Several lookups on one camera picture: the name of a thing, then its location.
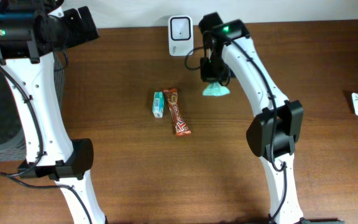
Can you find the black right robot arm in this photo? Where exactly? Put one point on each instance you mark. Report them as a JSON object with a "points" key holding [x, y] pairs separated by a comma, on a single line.
{"points": [[229, 51]]}

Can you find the teal wipes packet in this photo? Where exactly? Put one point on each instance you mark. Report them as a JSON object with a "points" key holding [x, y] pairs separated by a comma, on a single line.
{"points": [[215, 89]]}

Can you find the brown chocolate bar wrapper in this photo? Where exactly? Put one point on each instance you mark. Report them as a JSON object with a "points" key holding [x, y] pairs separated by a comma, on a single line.
{"points": [[181, 128]]}

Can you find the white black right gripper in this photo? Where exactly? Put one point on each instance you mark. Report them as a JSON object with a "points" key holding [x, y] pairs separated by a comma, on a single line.
{"points": [[207, 73]]}

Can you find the white barcode scanner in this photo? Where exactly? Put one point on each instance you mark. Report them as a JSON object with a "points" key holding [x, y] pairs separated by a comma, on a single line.
{"points": [[180, 35]]}

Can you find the small teal packet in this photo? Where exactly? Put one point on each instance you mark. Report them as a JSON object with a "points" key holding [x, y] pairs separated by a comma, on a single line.
{"points": [[158, 104]]}

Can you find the dark grey plastic basket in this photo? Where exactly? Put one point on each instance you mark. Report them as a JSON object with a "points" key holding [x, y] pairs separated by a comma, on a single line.
{"points": [[30, 111]]}

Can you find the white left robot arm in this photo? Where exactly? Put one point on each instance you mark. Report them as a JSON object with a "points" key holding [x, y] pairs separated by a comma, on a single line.
{"points": [[31, 32]]}

